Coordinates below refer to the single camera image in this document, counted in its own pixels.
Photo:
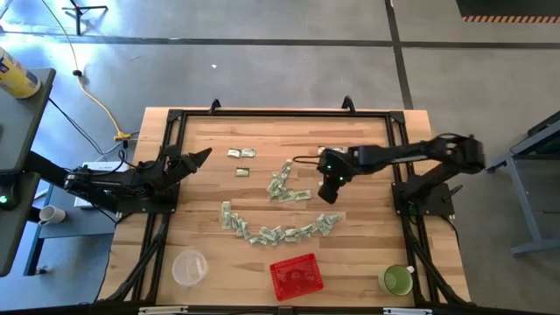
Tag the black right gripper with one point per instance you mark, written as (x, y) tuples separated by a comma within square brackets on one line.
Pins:
[(339, 164)]

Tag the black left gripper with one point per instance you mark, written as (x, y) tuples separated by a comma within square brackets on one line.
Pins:
[(181, 170)]

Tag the wrappers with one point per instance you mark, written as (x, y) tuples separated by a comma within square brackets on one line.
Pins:
[(248, 152)]

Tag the red plastic slotted basket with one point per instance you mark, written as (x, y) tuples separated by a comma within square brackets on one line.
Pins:
[(296, 277)]

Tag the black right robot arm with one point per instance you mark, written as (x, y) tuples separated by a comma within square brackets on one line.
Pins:
[(407, 151)]

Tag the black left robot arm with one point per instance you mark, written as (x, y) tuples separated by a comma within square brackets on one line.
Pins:
[(109, 184)]

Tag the white flat box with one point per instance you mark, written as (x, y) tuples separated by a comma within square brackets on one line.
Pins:
[(104, 165)]

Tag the clear plastic round container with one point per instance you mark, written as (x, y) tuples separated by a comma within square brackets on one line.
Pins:
[(189, 268)]

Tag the grey low shelf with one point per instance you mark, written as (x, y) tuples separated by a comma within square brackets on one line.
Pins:
[(79, 227)]

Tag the dark grey desk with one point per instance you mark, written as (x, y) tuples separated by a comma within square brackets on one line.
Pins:
[(22, 127)]

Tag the black tripod stand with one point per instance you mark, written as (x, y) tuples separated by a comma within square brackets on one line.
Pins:
[(79, 17)]

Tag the grey metal table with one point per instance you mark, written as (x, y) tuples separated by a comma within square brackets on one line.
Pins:
[(522, 201)]

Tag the yellow can blue label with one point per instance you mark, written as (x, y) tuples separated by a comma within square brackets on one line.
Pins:
[(15, 76)]

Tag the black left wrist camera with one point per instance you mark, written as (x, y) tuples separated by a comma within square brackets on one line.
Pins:
[(171, 152)]

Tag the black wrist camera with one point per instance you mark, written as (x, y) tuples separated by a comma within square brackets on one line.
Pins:
[(171, 152), (328, 192)]

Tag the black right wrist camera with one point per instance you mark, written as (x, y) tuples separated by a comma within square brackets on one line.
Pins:
[(328, 192)]

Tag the black aluminium table frame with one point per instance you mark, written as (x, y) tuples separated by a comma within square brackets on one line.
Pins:
[(284, 113)]

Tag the white metal bracket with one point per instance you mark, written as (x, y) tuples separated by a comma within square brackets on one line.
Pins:
[(162, 310), (407, 311)]

